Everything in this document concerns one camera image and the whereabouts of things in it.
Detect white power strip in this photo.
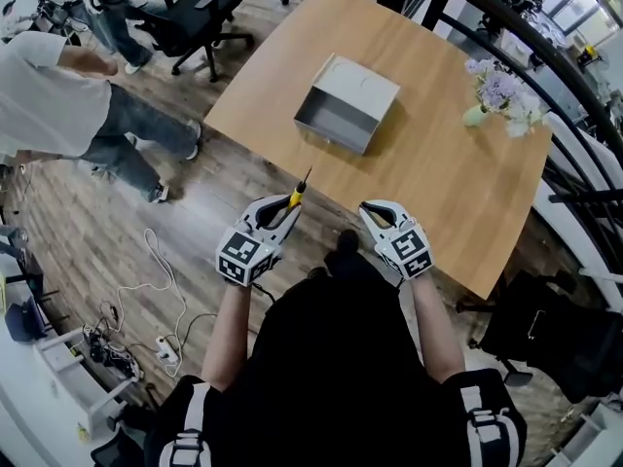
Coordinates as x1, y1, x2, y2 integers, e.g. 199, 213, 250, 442
155, 336, 179, 364

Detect person's left forearm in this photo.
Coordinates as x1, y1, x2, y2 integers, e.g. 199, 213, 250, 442
201, 283, 254, 392

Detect person's black clothing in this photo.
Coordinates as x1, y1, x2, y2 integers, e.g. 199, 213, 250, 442
143, 229, 530, 467

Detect purple white flower bouquet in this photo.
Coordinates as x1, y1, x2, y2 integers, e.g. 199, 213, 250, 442
464, 57, 549, 138

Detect white floor cable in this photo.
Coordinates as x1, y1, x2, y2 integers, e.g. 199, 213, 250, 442
116, 228, 189, 378

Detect white black shoulder strap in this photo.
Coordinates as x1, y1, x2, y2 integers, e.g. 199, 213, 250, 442
459, 384, 520, 467
158, 381, 213, 467

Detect grey metal box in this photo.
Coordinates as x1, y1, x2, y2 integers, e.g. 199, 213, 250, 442
293, 53, 402, 157

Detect yellow black screwdriver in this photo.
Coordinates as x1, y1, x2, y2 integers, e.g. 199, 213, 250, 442
287, 164, 314, 211

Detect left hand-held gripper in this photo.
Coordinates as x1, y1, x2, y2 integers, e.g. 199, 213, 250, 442
215, 194, 304, 288

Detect dark blue bag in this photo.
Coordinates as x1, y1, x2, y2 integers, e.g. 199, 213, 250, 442
5, 298, 50, 343

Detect black office chair grey armrests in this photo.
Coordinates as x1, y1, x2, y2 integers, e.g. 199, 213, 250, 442
130, 0, 255, 84

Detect black office chair with jacket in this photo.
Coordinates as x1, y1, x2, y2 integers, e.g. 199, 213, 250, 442
469, 269, 623, 404

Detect black floor cable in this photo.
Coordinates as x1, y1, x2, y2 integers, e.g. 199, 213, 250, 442
172, 311, 218, 355

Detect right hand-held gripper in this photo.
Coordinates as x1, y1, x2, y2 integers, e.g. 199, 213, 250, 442
358, 198, 435, 282

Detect person's right forearm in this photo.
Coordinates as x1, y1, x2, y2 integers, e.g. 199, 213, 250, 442
411, 274, 466, 384

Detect green vase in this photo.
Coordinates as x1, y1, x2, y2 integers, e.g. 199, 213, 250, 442
461, 104, 490, 128

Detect white desk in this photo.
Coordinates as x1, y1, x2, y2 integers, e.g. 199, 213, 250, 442
0, 279, 128, 467

